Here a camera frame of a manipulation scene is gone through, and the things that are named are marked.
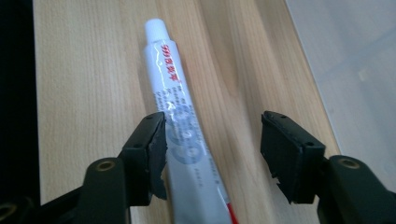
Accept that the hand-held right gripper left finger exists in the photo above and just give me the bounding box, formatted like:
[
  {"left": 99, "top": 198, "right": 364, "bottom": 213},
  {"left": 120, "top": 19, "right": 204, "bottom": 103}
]
[{"left": 118, "top": 111, "right": 170, "bottom": 208}]

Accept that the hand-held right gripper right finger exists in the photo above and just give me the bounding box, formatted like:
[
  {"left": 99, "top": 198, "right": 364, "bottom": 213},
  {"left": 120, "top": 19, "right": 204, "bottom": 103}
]
[{"left": 260, "top": 110, "right": 327, "bottom": 205}]

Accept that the white glue tube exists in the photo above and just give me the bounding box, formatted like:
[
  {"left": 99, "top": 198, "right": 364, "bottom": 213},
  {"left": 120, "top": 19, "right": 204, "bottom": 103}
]
[{"left": 143, "top": 18, "right": 240, "bottom": 224}]

